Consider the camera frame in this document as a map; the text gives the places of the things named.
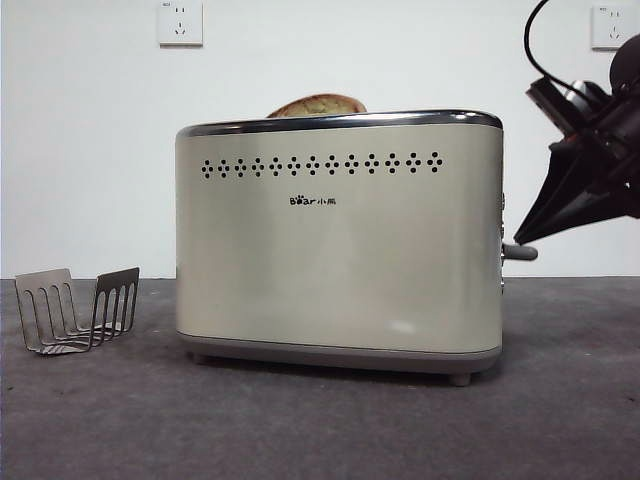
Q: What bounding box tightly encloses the grey toaster lever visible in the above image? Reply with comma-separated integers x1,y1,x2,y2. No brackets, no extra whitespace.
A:
502,241,540,262

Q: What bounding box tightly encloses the toasted bread slice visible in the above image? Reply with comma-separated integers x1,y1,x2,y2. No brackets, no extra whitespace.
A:
265,92,369,119

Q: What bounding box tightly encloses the cream toaster with chrome top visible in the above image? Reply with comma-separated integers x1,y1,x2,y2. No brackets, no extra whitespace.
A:
174,106,506,387

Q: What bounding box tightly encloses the silver metal bread rack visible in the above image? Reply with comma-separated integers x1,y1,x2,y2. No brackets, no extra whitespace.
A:
14,266,141,357

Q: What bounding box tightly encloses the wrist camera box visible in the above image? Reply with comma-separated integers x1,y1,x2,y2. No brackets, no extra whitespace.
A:
524,78,610,139

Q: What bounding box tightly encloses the white wall socket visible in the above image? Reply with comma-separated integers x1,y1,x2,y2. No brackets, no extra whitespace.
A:
590,4,640,51
158,0,205,49

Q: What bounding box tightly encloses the black camera cable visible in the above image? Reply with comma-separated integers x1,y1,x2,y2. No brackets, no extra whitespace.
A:
523,0,584,92

